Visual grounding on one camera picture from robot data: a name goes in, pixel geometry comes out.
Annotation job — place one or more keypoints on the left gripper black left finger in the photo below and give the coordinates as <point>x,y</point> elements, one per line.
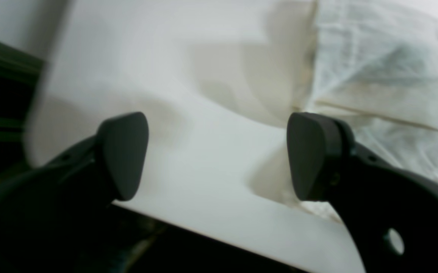
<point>48,213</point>

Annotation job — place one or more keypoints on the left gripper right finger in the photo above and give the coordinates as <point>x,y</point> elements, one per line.
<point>390,213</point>

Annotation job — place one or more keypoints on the white printed t-shirt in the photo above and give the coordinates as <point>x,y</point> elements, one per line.
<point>371,63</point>

